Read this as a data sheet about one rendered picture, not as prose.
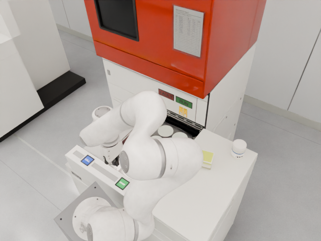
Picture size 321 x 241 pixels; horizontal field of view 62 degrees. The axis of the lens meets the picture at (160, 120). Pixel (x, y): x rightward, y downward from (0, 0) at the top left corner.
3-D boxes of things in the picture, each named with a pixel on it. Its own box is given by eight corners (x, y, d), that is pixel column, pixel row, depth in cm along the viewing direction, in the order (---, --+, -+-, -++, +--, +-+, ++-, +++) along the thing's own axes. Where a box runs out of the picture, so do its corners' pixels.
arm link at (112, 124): (114, 145, 79) (86, 152, 105) (151, 116, 87) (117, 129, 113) (96, 120, 78) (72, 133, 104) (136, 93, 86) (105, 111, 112)
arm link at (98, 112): (105, 147, 107) (123, 134, 111) (99, 124, 97) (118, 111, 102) (92, 136, 111) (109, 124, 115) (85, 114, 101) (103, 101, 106)
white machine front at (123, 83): (112, 95, 211) (103, 50, 183) (204, 140, 176) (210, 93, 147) (110, 98, 209) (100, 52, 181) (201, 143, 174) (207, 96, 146)
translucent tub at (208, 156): (200, 156, 149) (200, 148, 144) (213, 159, 147) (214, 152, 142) (196, 167, 144) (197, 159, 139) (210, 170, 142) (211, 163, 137)
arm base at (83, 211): (87, 250, 119) (100, 258, 104) (63, 215, 118) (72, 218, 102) (120, 220, 129) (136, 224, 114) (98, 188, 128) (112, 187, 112)
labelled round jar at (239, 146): (233, 147, 153) (236, 136, 146) (245, 153, 150) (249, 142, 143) (228, 156, 149) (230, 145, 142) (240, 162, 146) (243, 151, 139)
